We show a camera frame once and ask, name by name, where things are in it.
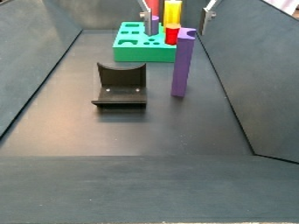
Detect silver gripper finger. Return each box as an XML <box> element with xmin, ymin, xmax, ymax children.
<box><xmin>201</xmin><ymin>0</ymin><xmax>218</xmax><ymax>35</ymax></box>
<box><xmin>136</xmin><ymin>0</ymin><xmax>153</xmax><ymax>36</ymax></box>

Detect purple arch block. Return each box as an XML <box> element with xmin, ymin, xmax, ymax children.
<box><xmin>171</xmin><ymin>27</ymin><xmax>197</xmax><ymax>97</ymax></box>

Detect green shape sorting board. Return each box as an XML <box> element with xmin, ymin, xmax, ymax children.
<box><xmin>112</xmin><ymin>22</ymin><xmax>177</xmax><ymax>62</ymax></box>

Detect small purple cylinder block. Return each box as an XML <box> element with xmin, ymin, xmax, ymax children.
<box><xmin>151</xmin><ymin>16</ymin><xmax>159</xmax><ymax>36</ymax></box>

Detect red hexagon block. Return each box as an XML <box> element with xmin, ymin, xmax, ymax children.
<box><xmin>146</xmin><ymin>0</ymin><xmax>159</xmax><ymax>16</ymax></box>

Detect yellow star block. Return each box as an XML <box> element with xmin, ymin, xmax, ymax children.
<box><xmin>163</xmin><ymin>0</ymin><xmax>183</xmax><ymax>26</ymax></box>

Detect red cylinder block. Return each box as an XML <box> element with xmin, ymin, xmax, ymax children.
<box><xmin>165</xmin><ymin>24</ymin><xmax>182</xmax><ymax>46</ymax></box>

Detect black curved holder bracket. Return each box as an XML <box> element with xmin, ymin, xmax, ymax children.
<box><xmin>91</xmin><ymin>63</ymin><xmax>147</xmax><ymax>106</ymax></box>

